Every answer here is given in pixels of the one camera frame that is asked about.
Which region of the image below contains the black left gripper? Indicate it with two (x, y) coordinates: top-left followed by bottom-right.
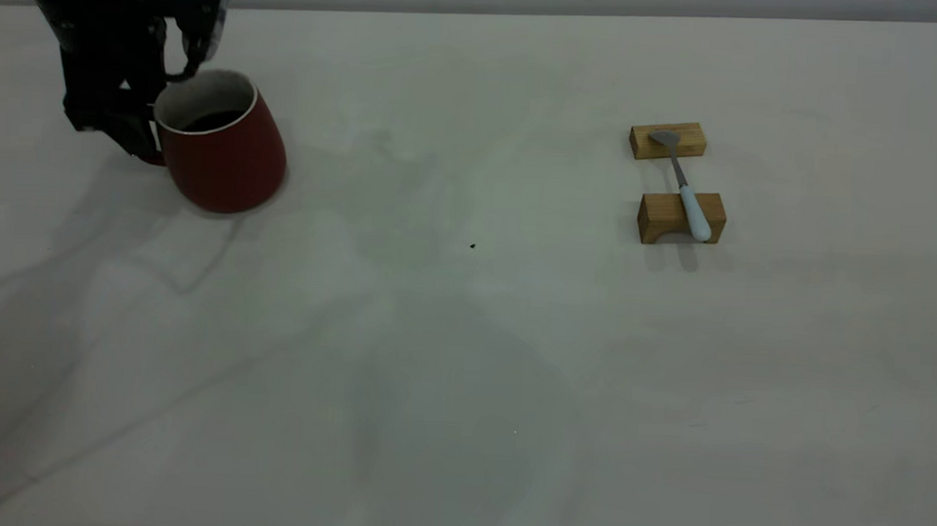
(3, 0), (178, 160)

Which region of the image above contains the red ceramic mug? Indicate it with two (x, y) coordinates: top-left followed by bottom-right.
(141, 66), (292, 217)

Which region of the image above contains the metal spoon with white handle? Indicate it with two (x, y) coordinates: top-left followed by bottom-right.
(644, 130), (717, 243)

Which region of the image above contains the dark coffee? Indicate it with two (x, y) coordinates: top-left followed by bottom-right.
(180, 107), (243, 135)

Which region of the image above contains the arched wooden block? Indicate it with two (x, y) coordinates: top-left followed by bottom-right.
(636, 190), (728, 248)

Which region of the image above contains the black left wrist camera cable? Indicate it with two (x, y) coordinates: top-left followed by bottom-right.
(164, 21), (213, 86)

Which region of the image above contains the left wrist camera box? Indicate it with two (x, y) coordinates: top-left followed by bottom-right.
(173, 0), (234, 68)

